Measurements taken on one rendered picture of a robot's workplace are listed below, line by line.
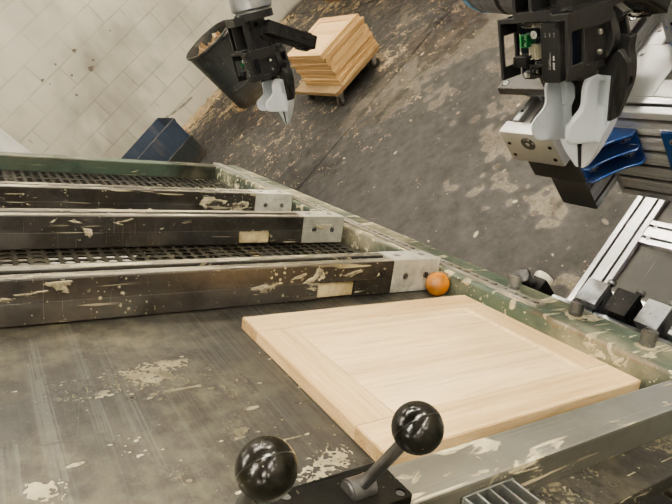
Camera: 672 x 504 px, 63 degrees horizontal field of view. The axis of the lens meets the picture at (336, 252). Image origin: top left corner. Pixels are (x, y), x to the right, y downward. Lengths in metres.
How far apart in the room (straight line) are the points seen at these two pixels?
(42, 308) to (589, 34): 0.75
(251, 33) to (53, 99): 4.91
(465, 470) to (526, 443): 0.10
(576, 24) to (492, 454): 0.40
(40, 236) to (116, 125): 4.83
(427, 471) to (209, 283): 0.51
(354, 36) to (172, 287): 3.40
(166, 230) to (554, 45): 0.96
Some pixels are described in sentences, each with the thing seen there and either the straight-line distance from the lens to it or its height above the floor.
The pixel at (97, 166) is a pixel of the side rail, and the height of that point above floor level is 1.24.
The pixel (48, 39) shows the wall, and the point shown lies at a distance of 5.93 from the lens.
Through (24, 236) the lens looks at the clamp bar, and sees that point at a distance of 1.24.
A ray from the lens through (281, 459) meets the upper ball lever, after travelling 0.34.
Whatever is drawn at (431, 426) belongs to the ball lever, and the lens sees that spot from 0.41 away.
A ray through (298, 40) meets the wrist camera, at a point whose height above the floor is 1.41.
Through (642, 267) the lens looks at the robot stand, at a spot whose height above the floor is 0.21.
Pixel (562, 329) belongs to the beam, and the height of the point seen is 0.91.
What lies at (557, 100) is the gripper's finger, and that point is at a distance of 0.58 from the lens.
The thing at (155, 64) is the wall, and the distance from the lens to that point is 6.13.
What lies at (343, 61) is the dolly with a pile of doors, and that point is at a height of 0.25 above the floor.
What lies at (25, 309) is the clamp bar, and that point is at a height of 1.49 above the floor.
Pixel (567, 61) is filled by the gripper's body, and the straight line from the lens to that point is 0.50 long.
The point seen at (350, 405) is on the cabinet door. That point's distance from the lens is 0.67.
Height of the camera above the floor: 1.75
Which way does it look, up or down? 36 degrees down
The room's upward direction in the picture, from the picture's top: 43 degrees counter-clockwise
